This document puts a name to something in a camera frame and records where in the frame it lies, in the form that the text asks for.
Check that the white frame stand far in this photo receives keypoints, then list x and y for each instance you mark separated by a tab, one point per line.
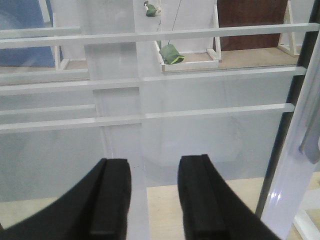
201	54

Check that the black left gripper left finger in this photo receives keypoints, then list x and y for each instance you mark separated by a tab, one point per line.
96	208

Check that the blue panel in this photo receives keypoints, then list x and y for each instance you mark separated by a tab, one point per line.
20	19

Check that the light wooden platform board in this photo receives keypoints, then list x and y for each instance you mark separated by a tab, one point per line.
172	212

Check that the white sliding glass door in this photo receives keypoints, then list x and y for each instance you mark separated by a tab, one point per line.
107	98

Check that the dark brown wooden door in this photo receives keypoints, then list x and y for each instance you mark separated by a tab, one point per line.
242	13

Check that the small green bag far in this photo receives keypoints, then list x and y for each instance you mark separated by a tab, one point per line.
151	10

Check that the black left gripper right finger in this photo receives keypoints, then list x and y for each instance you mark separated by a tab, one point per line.
210	208

